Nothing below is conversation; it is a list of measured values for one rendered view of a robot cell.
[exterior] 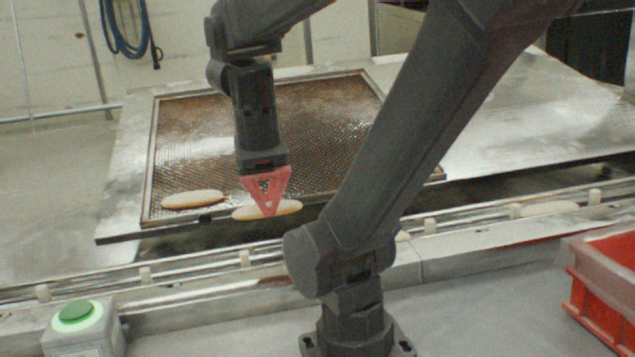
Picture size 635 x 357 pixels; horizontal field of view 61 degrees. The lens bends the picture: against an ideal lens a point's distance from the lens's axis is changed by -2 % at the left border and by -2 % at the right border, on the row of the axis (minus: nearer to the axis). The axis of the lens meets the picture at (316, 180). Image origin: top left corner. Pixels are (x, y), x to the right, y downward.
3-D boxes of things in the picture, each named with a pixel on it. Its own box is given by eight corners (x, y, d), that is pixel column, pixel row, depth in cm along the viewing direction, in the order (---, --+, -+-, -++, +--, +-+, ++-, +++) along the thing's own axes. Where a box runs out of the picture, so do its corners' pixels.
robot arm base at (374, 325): (318, 395, 58) (420, 364, 61) (312, 334, 55) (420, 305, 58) (297, 346, 66) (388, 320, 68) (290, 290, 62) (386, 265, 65)
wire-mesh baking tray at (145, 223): (140, 229, 83) (138, 222, 83) (154, 100, 125) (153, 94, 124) (447, 179, 91) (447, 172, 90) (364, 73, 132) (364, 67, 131)
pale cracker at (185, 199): (161, 211, 87) (159, 205, 86) (163, 197, 90) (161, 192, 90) (223, 202, 88) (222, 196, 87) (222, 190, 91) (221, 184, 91)
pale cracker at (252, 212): (232, 223, 74) (231, 215, 74) (231, 211, 77) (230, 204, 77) (304, 212, 75) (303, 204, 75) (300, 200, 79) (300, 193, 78)
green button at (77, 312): (57, 334, 60) (53, 323, 59) (65, 314, 64) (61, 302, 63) (94, 328, 61) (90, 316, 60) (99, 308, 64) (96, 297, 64)
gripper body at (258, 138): (239, 174, 68) (231, 117, 65) (234, 147, 77) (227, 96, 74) (290, 166, 69) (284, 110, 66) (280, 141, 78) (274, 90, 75)
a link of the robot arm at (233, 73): (235, 64, 64) (279, 57, 67) (215, 57, 70) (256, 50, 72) (244, 120, 67) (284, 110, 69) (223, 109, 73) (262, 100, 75)
